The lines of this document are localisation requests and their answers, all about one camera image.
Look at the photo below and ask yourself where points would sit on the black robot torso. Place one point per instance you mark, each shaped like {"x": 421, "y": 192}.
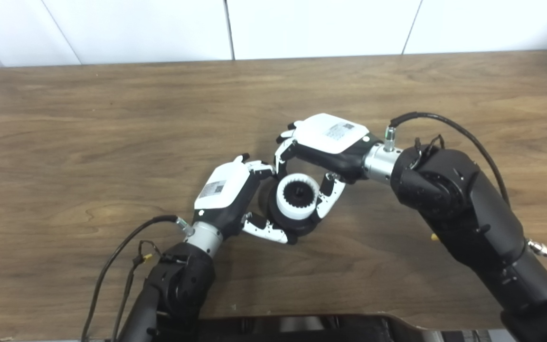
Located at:
{"x": 325, "y": 330}

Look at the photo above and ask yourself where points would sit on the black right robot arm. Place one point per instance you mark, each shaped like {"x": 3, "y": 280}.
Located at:
{"x": 473, "y": 213}

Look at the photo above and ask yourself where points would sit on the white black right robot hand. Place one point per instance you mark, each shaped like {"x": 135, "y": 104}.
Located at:
{"x": 330, "y": 135}

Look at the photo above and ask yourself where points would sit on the round black stepped part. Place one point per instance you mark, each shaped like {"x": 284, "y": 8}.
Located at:
{"x": 307, "y": 224}

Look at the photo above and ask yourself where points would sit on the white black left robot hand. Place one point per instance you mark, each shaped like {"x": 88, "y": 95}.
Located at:
{"x": 221, "y": 190}

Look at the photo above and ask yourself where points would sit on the silver right forearm connector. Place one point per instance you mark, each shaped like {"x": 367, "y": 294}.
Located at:
{"x": 542, "y": 249}

